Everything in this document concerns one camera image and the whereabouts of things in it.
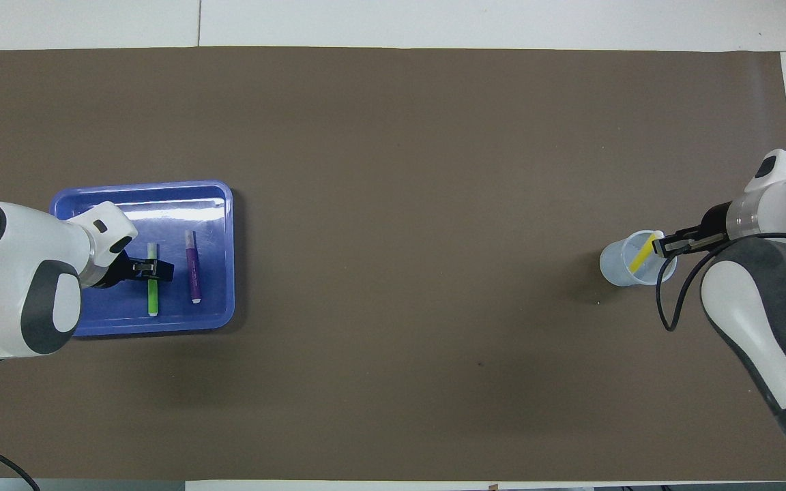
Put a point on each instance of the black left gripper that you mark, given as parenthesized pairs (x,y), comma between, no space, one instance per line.
(119,273)

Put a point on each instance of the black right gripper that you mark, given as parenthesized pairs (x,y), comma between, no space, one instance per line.
(719,224)

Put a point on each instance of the green marker pen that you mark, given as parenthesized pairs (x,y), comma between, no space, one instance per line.
(153,300)

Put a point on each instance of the purple marker pen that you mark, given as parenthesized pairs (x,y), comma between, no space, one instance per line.
(194,273)

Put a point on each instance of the yellow marker pen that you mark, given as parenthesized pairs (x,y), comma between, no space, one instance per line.
(640,259)

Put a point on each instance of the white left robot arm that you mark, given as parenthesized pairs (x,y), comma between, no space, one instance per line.
(11,286)

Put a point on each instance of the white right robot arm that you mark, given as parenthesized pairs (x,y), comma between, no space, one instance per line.
(761,307)

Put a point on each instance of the blue plastic tray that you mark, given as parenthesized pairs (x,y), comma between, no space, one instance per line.
(215,314)

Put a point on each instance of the translucent plastic cup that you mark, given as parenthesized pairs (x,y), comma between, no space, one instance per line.
(615,269)

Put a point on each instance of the brown table mat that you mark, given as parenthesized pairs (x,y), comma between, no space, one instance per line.
(400,204)

